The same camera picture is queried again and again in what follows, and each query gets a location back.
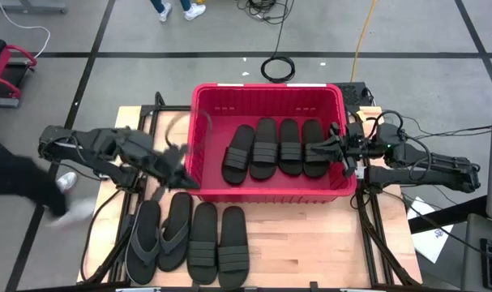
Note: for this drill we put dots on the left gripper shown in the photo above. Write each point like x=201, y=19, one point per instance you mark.
x=148, y=154

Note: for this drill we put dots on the black slide sandal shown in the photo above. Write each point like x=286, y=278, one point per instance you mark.
x=290, y=150
x=203, y=219
x=233, y=227
x=313, y=130
x=264, y=150
x=237, y=158

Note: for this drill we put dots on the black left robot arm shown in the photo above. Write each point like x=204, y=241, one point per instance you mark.
x=91, y=142

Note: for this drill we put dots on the red plastic bin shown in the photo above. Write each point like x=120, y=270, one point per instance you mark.
x=270, y=101

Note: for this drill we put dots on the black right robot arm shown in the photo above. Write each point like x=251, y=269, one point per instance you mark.
x=432, y=162

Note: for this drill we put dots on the white paper sheet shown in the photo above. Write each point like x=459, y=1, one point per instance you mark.
x=432, y=243

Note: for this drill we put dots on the person's feet in sneakers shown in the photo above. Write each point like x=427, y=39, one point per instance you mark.
x=195, y=11

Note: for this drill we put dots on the black flip-flop white edge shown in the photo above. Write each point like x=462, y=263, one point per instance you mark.
x=142, y=263

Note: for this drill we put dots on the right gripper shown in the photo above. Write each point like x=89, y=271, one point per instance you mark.
x=353, y=149

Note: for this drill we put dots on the grey metal stand base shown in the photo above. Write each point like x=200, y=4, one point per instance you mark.
x=35, y=5

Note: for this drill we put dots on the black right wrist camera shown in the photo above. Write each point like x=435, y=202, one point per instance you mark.
x=355, y=130

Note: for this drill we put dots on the red and black cart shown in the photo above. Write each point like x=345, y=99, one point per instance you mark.
x=2, y=77

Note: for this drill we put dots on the person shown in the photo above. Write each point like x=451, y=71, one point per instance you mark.
x=18, y=174

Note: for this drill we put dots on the grey desk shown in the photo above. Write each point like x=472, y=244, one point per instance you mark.
x=472, y=243

